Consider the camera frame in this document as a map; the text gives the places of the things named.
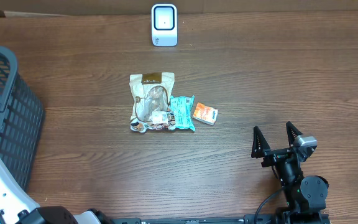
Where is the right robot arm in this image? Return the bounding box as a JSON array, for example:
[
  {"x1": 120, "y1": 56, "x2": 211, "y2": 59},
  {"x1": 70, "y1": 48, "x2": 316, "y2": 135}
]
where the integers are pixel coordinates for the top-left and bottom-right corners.
[{"x1": 246, "y1": 122, "x2": 330, "y2": 224}]

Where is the orange small box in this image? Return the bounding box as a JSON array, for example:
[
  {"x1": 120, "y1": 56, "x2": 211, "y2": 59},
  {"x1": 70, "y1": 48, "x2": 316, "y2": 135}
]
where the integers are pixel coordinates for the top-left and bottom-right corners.
[{"x1": 192, "y1": 102, "x2": 218, "y2": 126}]

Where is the white barcode scanner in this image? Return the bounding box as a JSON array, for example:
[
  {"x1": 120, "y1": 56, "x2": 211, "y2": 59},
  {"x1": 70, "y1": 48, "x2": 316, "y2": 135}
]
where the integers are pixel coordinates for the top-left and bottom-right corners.
[{"x1": 151, "y1": 3, "x2": 178, "y2": 47}]

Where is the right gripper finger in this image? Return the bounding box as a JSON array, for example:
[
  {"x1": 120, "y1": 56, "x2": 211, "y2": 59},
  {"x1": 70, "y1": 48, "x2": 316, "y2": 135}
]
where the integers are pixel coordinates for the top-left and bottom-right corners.
[
  {"x1": 251, "y1": 126, "x2": 270, "y2": 158},
  {"x1": 286, "y1": 121, "x2": 303, "y2": 146}
]

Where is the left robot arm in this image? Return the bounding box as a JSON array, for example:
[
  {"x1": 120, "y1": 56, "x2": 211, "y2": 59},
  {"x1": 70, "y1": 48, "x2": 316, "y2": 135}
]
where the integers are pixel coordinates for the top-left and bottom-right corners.
[{"x1": 0, "y1": 158, "x2": 101, "y2": 224}]

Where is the grey plastic mesh basket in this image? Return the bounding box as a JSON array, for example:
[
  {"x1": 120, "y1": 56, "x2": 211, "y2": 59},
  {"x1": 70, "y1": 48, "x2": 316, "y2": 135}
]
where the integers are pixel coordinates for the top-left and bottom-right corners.
[{"x1": 0, "y1": 46, "x2": 45, "y2": 190}]

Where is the beige snack pouch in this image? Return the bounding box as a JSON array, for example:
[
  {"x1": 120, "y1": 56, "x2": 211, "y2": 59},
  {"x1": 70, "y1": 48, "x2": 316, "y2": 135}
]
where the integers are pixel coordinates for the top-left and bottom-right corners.
[{"x1": 129, "y1": 72, "x2": 176, "y2": 133}]

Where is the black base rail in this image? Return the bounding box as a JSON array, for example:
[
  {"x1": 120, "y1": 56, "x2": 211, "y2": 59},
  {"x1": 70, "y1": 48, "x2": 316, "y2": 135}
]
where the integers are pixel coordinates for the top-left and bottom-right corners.
[{"x1": 110, "y1": 213, "x2": 332, "y2": 224}]

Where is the teal wet wipes packet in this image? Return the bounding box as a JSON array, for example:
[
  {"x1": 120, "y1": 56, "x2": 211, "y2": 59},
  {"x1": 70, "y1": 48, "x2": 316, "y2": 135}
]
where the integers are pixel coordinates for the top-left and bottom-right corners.
[{"x1": 170, "y1": 96, "x2": 195, "y2": 131}]

